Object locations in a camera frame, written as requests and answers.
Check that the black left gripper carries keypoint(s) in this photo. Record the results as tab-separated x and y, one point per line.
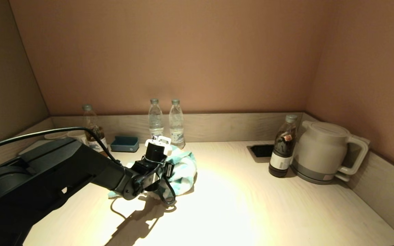
149	174

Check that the teal white striped towel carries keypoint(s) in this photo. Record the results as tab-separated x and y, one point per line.
185	171

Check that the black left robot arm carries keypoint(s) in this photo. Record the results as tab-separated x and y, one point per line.
46	177

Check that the small blue tray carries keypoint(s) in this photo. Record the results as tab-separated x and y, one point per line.
125	147

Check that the clear water bottle blue label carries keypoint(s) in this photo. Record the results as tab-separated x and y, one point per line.
176	126
156	119

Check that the amber tea bottle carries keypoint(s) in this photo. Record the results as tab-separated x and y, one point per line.
92	126

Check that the white ceramic cup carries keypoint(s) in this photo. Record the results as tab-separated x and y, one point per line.
56	135
79	136

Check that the black recessed power socket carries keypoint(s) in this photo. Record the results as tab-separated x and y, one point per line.
260	151

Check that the grey-blue tissue box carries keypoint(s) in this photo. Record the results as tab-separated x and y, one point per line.
34	145

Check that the dark liquid bottle white label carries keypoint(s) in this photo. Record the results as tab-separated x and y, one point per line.
280	157

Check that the grey kettle base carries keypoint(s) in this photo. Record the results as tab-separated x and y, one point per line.
316	179

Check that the beige electric kettle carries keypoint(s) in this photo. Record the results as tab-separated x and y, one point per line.
320	147

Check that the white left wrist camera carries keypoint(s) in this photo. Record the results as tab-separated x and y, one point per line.
157	147

